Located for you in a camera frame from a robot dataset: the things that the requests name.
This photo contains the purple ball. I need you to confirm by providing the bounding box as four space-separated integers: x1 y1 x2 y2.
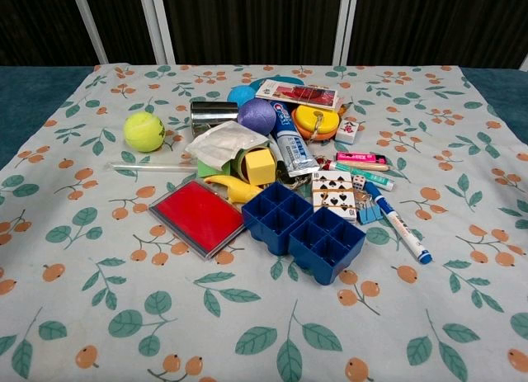
237 98 278 135

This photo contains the blue ball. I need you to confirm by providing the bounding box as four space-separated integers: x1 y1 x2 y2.
227 85 257 109

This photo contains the yellow-green tennis ball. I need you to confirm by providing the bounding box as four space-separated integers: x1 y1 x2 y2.
122 111 167 153

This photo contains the yellow foam cube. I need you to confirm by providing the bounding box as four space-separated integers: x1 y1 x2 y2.
243 147 276 186

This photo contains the yellow plastic banana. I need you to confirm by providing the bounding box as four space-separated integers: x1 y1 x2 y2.
203 174 264 205

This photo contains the green tape roll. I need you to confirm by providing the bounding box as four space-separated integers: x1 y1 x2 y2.
229 144 280 184

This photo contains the blue plastic compartment block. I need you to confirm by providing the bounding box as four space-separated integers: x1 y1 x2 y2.
241 181 314 257
288 206 367 286

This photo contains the Crest toothpaste tube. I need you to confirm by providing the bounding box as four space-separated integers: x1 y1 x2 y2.
269 100 321 178

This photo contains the green sticky note pad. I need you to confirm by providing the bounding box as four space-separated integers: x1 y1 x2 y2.
196 158 232 180

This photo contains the white foil sachet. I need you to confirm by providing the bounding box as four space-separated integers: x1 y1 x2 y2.
185 121 270 169

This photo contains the playing card ten of spades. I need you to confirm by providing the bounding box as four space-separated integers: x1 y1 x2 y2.
311 170 358 224

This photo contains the red ink pad case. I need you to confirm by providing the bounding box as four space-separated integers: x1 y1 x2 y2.
148 180 248 262

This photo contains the yellow orange round container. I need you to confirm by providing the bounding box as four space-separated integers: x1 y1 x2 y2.
290 104 341 141

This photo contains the shiny metal can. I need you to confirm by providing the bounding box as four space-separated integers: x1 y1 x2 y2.
189 101 240 138

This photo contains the red picture card stack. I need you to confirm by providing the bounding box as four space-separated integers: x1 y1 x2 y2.
255 78 340 111

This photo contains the white mahjong tile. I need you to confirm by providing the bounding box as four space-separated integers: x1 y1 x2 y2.
334 118 357 145

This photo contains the green and white marker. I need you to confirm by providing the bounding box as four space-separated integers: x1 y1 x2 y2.
327 159 395 191

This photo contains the wooden stick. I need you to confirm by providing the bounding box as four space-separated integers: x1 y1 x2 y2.
337 160 390 172

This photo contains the teal round lid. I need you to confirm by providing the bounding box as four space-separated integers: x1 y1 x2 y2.
249 73 307 92

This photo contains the blue binder clip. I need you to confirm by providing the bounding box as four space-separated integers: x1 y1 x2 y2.
355 193 388 226

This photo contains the clear plastic tube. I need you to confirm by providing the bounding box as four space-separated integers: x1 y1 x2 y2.
107 160 199 172

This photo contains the floral printed tablecloth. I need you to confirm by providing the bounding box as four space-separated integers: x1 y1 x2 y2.
0 63 528 382

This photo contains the blue and white marker pen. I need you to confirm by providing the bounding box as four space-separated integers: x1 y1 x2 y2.
365 181 435 265

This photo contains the white metal frame post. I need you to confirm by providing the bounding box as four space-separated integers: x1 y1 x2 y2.
68 0 110 64
332 0 361 66
137 0 177 65

